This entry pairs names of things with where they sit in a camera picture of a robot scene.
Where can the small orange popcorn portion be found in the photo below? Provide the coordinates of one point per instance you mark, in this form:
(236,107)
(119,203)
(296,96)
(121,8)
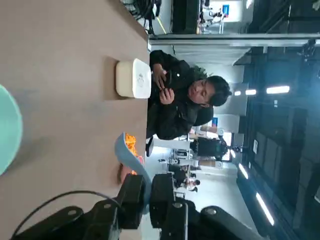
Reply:
(130,145)

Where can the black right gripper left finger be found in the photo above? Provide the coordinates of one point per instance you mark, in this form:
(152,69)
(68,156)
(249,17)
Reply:
(132,200)

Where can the blue spoon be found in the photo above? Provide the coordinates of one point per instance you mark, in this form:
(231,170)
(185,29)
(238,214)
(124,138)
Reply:
(130,160)

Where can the white lidded container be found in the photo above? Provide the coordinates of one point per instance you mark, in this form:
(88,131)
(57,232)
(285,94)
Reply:
(132,80)

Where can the green bowl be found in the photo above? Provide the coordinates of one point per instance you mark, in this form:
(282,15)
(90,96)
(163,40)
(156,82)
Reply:
(10,130)

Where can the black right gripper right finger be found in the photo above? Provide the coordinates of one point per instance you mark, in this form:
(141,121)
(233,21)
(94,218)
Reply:
(162,200)

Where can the ceiling light bar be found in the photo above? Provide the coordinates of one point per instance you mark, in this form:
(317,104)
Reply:
(277,89)
(265,208)

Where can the distant seated person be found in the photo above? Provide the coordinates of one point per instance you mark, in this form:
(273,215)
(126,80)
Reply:
(191,185)

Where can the black equipment rig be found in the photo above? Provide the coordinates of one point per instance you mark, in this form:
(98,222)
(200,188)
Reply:
(207,148)

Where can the aluminium frame post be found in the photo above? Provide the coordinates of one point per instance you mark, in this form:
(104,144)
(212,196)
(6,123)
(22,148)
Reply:
(225,40)

